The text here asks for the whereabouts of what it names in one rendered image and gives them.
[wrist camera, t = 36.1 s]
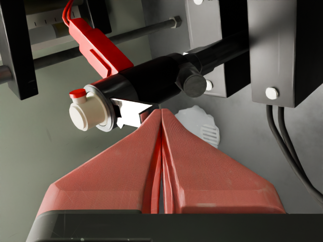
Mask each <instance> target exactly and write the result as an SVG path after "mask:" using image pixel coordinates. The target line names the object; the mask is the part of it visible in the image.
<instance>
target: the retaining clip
mask: <svg viewBox="0 0 323 242"><path fill-rule="evenodd" d="M109 100H110V101H111V103H112V105H117V106H119V107H120V111H121V115H115V118H116V123H117V124H118V126H119V127H120V128H122V127H124V126H125V124H127V125H131V126H135V127H139V123H138V118H137V114H138V113H139V112H141V111H143V110H144V109H146V108H148V107H149V106H151V105H153V104H155V106H158V107H159V104H157V103H150V102H144V101H138V100H131V99H125V98H118V97H110V98H109Z"/></svg>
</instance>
